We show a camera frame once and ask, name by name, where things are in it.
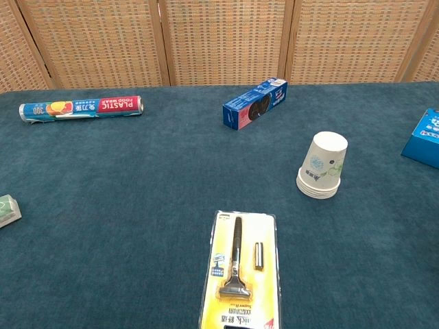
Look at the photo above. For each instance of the blue felt table mat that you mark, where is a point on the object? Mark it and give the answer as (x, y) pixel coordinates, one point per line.
(137, 205)

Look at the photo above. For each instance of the yellow razor blister pack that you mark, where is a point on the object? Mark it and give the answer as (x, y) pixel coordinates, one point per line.
(240, 308)

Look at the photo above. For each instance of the long blue toothpaste box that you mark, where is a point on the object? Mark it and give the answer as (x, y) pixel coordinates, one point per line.
(254, 106)

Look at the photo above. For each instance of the small green white box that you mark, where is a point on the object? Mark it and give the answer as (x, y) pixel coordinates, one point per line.
(8, 212)

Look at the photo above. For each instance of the stack of white paper cups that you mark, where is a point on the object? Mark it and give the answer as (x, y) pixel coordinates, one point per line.
(326, 161)

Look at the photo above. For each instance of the plastic food wrap roll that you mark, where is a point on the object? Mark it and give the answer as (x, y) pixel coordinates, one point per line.
(103, 106)

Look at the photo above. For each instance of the blue cookie box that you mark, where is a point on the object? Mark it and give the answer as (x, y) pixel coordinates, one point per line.
(423, 144)

